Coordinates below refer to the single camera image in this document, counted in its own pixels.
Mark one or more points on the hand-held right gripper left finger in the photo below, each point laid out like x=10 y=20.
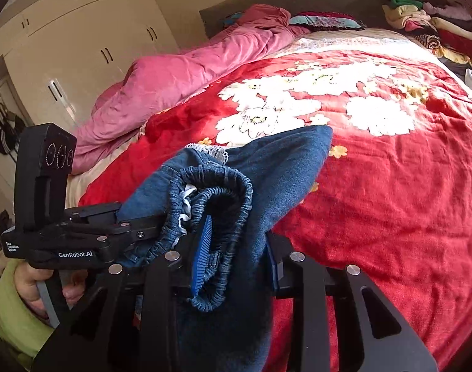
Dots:
x=203 y=255

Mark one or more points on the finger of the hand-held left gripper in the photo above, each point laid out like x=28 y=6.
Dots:
x=96 y=212
x=131 y=234

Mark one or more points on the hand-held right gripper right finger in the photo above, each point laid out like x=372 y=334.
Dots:
x=276 y=265

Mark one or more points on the blue denim pants lace trim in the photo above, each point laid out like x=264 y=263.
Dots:
x=282 y=162

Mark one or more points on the person's left forearm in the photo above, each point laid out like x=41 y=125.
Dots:
x=11 y=317

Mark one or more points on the person's left hand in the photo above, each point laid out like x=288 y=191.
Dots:
x=26 y=286

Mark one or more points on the cream floral bed sheet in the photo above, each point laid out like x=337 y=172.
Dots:
x=88 y=180

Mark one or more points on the dark hanging bag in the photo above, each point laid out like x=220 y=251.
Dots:
x=7 y=131

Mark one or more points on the red floral blanket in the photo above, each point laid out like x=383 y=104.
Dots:
x=395 y=186

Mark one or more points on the pink quilt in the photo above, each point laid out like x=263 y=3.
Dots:
x=174 y=81

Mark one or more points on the cream wardrobe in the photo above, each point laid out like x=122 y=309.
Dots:
x=88 y=35

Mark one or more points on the dark patterned pillow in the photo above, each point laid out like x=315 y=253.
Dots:
x=325 y=21

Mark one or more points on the stack of folded clothes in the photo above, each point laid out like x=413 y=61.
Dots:
x=433 y=27

